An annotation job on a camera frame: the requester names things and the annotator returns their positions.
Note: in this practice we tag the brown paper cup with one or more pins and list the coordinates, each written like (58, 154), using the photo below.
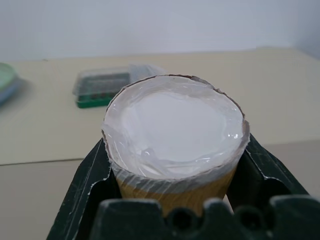
(175, 125)

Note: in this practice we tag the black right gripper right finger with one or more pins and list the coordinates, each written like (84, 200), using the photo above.
(265, 175)

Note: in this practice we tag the green and blue round object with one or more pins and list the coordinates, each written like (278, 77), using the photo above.
(7, 82)

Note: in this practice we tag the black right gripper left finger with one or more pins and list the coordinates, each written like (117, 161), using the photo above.
(82, 190)

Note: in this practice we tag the green box with clear lid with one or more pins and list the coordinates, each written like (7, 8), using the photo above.
(100, 87)

